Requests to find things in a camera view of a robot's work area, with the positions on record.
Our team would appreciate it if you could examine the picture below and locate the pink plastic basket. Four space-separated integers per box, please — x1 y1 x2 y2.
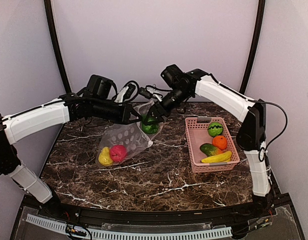
185 117 240 173

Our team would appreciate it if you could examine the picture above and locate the white slotted cable duct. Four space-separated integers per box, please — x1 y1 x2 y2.
25 214 232 240

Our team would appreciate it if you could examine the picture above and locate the toy orange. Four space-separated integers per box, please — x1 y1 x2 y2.
212 135 228 151

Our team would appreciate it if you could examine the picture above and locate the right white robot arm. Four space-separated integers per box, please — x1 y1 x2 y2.
146 64 271 197

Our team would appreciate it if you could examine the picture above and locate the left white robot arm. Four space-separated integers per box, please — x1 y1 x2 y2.
0 93 142 218

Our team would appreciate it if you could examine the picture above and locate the yellow toy banana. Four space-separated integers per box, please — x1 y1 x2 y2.
201 150 232 164

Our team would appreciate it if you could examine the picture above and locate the green toy watermelon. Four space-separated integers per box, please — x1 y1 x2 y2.
208 122 224 137

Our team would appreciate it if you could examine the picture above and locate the green orange toy mango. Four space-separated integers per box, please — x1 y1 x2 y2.
200 143 223 157

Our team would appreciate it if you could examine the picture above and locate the black frame post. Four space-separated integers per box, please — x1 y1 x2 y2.
44 0 71 93
239 0 266 94

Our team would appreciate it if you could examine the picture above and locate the black front rail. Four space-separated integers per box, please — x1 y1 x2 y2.
36 186 277 230

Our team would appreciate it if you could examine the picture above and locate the yellow toy pepper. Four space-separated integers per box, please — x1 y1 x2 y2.
98 146 113 167

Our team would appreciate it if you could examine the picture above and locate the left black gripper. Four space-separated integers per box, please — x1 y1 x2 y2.
92 97 143 125

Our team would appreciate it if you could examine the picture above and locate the clear zip top bag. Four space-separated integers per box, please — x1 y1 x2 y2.
96 100 164 167

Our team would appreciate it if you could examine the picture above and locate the green toy pepper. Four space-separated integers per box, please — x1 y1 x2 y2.
142 115 159 135

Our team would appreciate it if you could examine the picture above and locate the right black frame post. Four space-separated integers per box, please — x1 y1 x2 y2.
239 0 266 94

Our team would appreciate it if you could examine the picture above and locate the red toy apple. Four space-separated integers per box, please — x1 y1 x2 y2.
109 145 127 163

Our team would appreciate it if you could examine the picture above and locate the left black frame post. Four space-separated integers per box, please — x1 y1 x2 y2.
44 0 71 93

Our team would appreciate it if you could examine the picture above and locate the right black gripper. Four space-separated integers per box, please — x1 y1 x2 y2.
144 86 191 125

